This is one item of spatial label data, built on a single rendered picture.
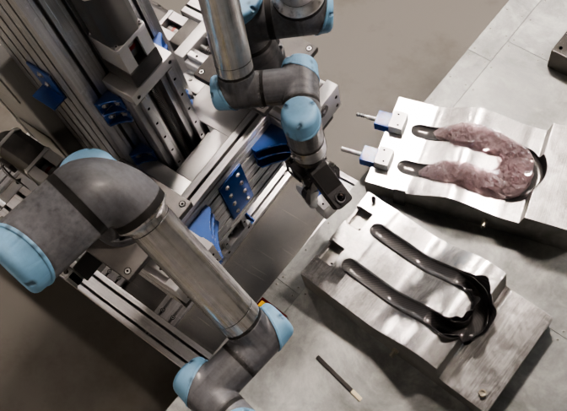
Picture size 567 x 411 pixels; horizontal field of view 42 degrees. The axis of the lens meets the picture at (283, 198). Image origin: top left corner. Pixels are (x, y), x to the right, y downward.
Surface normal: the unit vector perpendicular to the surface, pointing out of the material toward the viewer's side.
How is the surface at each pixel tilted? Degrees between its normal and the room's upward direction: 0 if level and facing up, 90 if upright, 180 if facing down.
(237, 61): 72
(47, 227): 30
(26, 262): 43
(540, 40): 0
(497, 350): 0
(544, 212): 0
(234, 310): 50
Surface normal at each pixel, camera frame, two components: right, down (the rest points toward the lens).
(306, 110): -0.15, -0.43
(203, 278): 0.48, 0.12
